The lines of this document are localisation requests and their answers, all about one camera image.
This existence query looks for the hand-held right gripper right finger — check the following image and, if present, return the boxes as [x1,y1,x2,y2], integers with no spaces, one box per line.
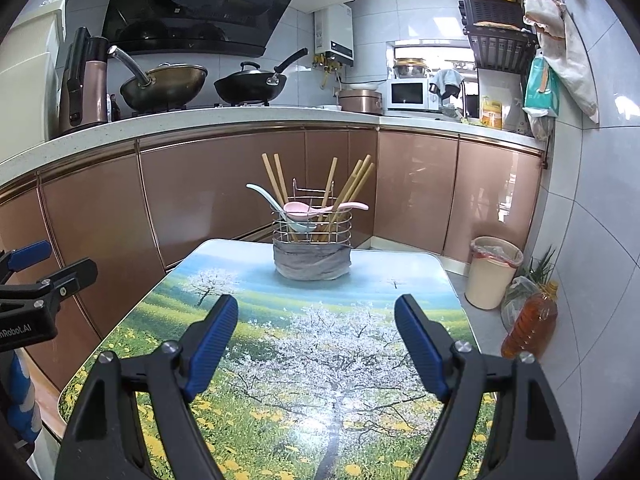
[394,294,581,480]

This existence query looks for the bamboo chopstick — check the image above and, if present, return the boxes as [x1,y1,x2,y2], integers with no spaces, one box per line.
[345,162,375,206]
[337,154,372,211]
[330,159,363,216]
[274,153,292,206]
[320,157,338,241]
[261,153,287,211]

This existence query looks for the wire utensil holder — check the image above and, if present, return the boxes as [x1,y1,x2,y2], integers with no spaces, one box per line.
[272,177,353,281]

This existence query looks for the copper rice cooker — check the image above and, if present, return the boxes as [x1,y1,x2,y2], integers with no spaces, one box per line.
[336,88,384,115]

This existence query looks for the black range hood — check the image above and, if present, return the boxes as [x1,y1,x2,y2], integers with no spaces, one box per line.
[102,0,313,58]

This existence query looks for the pink soup spoon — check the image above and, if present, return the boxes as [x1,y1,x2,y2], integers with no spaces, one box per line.
[283,201,369,222]

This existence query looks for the blue white clothing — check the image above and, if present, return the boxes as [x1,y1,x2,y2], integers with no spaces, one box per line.
[7,350,43,443]

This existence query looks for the steel pot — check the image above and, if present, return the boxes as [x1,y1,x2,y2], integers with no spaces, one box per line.
[392,57,428,81]

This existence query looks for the gas stove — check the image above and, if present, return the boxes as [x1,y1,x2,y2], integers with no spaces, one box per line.
[131,101,273,113]

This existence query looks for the light blue towel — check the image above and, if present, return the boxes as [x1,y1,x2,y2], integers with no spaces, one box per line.
[429,67,466,98]

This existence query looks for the black wall rack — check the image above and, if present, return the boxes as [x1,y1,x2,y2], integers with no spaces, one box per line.
[453,0,541,73]

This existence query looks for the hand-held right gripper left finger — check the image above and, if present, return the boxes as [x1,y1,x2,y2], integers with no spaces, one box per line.
[59,294,240,480]

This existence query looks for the white kitchen countertop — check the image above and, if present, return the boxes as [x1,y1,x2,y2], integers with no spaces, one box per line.
[0,105,548,181]

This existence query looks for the amber oil bottle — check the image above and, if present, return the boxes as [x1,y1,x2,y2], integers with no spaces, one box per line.
[501,280,559,360]

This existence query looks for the copper black electric kettle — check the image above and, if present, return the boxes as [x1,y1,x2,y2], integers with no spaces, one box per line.
[59,26,111,136]

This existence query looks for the light blue soup spoon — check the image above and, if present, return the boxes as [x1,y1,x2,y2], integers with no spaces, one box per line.
[246,183,317,233]

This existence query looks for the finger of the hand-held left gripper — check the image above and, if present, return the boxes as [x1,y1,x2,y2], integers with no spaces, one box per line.
[30,257,99,311]
[0,240,53,277]

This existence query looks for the hanging plastic bags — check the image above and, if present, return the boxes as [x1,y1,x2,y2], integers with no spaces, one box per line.
[522,0,601,126]

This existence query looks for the white water heater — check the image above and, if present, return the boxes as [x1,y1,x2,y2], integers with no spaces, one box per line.
[313,4,356,68]

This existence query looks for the black wok with lid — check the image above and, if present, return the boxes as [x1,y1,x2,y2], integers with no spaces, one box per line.
[214,48,309,106]

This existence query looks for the copper base cabinets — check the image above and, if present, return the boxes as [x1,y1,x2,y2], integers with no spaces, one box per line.
[0,127,546,396]

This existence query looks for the clear plastic bag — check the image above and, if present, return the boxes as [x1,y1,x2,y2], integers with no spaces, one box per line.
[500,275,541,331]

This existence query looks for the beige trash bin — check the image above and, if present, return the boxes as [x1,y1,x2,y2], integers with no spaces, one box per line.
[465,236,524,311]

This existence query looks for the white appliance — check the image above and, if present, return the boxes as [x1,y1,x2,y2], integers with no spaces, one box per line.
[0,0,68,161]

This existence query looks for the teal package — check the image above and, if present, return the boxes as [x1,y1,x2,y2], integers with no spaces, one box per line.
[522,52,561,116]

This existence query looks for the brass wok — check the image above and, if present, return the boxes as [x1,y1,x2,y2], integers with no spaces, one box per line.
[108,46,208,111]

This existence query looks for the white microwave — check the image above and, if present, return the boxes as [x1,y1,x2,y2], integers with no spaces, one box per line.
[385,78,431,112]

